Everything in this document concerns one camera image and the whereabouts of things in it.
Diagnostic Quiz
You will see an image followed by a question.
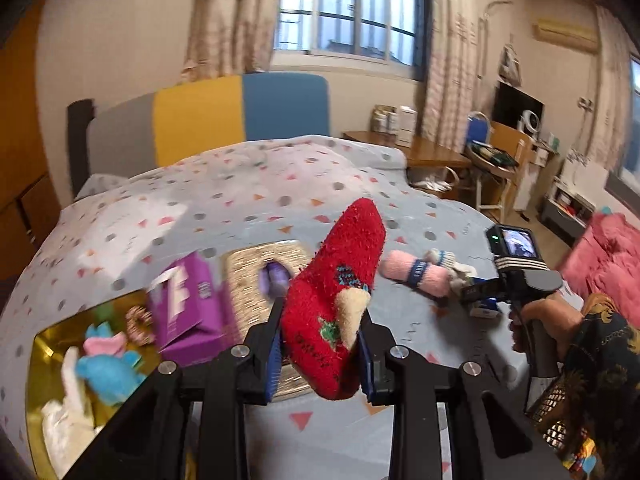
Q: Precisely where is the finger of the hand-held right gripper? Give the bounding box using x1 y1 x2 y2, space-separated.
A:
459 276 498 307

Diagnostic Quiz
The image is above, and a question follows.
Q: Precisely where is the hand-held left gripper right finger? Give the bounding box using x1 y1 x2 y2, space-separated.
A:
357 310 571 480

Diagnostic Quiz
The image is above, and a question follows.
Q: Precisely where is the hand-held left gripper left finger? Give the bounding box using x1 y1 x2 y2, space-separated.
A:
65 300 287 480

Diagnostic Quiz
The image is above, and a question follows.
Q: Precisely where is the cream sock blue stripe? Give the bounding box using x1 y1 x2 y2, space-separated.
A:
424 247 476 293

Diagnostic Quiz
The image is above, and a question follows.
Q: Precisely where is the red christmas sock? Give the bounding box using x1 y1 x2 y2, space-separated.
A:
280 197 387 402

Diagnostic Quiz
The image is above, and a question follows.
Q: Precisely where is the gold tray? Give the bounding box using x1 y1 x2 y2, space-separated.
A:
27 290 166 480

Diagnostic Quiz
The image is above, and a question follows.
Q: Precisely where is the person's right forearm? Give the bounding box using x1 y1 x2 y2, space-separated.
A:
560 292 640 480

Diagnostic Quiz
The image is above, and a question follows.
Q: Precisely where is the person's right hand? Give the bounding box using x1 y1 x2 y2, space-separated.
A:
509 292 587 362

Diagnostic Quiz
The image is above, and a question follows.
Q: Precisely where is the pink towel roll blue band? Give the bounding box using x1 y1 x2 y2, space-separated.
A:
380 250 451 303

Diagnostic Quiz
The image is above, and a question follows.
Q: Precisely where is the purple item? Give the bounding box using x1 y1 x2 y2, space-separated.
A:
259 261 295 302

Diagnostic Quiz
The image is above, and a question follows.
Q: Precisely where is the pink blanket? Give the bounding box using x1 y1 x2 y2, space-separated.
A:
556 211 640 313

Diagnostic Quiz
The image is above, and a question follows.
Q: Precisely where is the woven beige basket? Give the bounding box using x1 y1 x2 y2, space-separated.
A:
222 241 313 402

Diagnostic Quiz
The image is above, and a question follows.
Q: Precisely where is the white low shelf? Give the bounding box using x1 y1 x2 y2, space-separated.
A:
539 159 612 247

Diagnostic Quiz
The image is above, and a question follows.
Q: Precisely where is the purple box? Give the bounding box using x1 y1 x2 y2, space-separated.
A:
146 251 228 367

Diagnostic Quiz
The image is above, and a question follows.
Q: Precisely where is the white bag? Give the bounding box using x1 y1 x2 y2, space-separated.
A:
422 166 460 195

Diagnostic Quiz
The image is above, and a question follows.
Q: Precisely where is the wooden cabinet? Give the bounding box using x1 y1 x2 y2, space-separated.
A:
475 120 535 212

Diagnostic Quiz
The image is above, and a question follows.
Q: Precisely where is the dark bag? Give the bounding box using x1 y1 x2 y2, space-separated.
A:
470 141 521 170

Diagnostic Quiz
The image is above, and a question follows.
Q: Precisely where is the wooden desk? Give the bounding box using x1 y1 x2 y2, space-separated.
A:
342 130 473 202

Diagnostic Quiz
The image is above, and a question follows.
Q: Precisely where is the blue chair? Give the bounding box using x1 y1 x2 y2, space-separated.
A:
466 111 492 153

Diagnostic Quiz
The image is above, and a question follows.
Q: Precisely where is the white round fan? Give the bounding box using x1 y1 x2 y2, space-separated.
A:
516 109 544 137

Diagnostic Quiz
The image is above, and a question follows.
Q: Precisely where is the bed with patterned grey sheet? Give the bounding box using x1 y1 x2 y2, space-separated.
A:
0 135 591 480

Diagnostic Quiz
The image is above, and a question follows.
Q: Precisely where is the blue plush toy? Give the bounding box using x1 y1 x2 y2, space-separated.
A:
75 350 147 407

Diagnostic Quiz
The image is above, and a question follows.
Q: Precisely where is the pink plush piece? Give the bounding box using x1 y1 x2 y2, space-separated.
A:
82 322 127 361

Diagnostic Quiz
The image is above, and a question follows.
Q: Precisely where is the black monitor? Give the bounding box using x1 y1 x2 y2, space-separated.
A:
492 80 546 133

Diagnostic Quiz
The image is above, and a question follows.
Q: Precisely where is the white box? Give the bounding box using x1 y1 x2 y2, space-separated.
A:
396 105 419 137

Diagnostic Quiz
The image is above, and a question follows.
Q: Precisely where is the side window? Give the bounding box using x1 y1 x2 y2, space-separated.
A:
614 54 640 197

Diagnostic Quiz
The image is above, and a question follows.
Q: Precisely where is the patterned beige curtain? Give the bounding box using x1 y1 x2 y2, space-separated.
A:
184 0 287 82
594 4 637 172
422 0 483 147

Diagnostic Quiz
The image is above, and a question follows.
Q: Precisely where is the blue yellow grey headboard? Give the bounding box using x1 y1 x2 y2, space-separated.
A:
66 72 331 198

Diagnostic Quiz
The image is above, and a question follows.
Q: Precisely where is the window behind headboard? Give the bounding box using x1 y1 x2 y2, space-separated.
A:
272 0 432 81

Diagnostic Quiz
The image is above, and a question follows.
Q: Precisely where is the wooden wardrobe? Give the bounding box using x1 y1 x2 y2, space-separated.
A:
0 5 62 263

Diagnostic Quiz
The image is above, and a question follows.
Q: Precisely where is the wall air conditioner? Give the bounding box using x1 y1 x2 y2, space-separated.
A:
531 17 601 54

